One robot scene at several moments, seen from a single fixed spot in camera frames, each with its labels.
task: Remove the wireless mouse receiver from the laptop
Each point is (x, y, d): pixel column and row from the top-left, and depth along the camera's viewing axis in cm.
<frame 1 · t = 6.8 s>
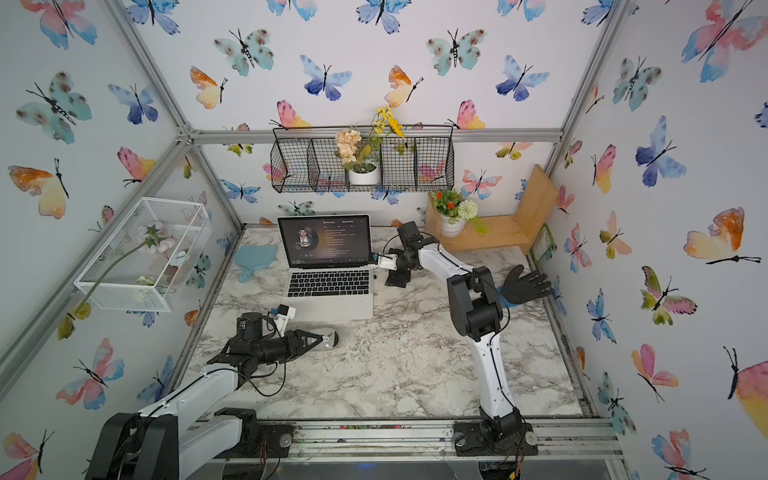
left hand: (320, 339, 84), fingers open
right hand: (391, 263, 103), fingers open
grey wireless mouse: (330, 339, 85), point 8 cm above the table
silver laptop: (328, 262, 109), point 2 cm above the table
pink artificial flower with stem: (152, 238, 74), point 34 cm above the table
wooden desktop shelf: (508, 232, 113), point 7 cm above the table
white ribbed flower pot: (448, 230, 104), point 14 cm above the table
green artificial plant with flowers: (450, 204, 98), point 23 cm above the table
black and blue work glove: (517, 290, 101), point 3 cm above the table

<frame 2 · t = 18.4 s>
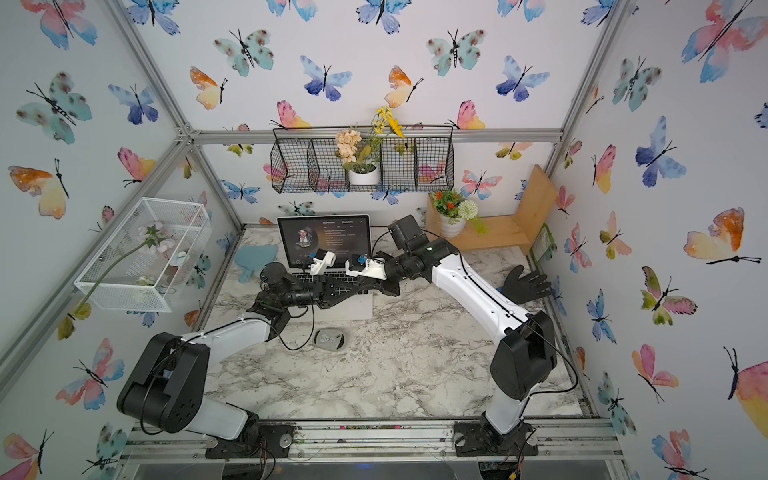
left hand: (356, 292, 74), fingers closed
right hand: (364, 276, 76), fingers closed
the named things where they were.

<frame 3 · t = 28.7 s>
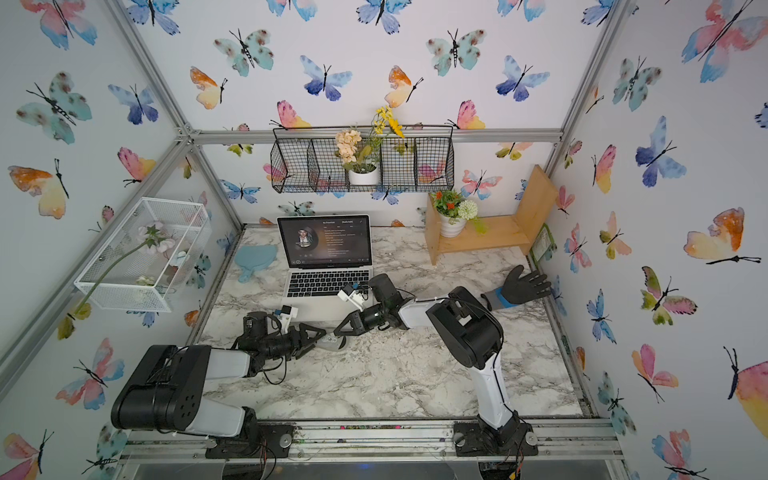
left hand: (324, 335, 88), fingers open
right hand: (338, 332, 85), fingers closed
the named things where they were.

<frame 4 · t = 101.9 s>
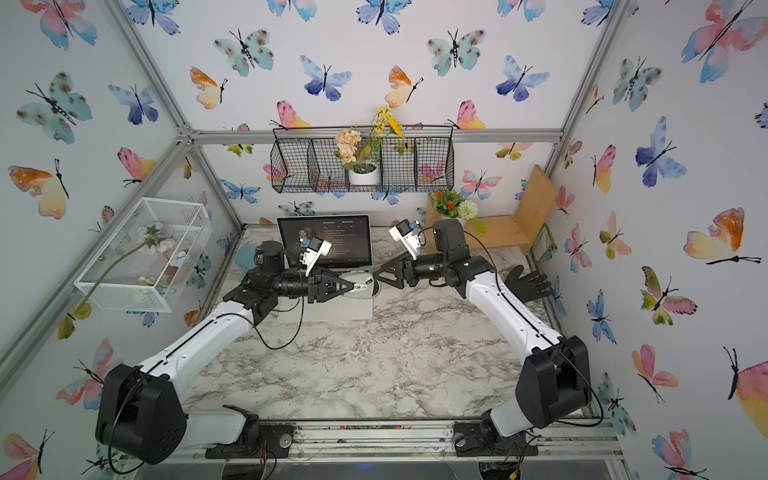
left hand: (351, 285, 71), fingers open
right hand: (381, 271, 72), fingers open
grey wireless mouse: (370, 279, 71), point 30 cm above the table
